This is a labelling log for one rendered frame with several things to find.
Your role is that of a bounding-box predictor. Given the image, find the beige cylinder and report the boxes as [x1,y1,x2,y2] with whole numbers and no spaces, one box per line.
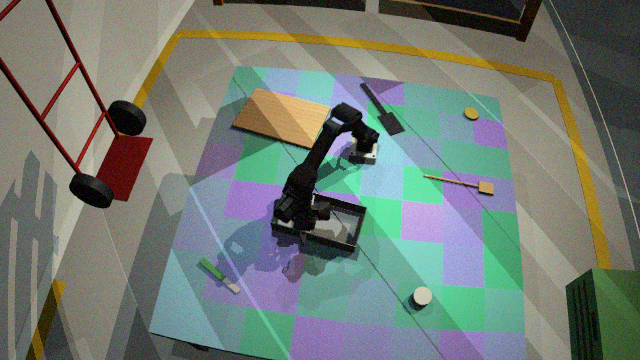
[411,287,432,308]

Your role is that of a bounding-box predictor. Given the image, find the light brown wooden board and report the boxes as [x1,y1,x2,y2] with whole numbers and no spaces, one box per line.
[232,88,331,150]

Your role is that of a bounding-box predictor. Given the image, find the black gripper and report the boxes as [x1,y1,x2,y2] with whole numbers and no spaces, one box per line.
[273,199,331,221]

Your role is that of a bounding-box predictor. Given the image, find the black spatula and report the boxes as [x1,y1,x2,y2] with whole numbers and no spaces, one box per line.
[360,82,405,136]

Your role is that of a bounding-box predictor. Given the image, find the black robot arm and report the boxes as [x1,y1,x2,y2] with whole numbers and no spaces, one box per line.
[273,102,380,232]

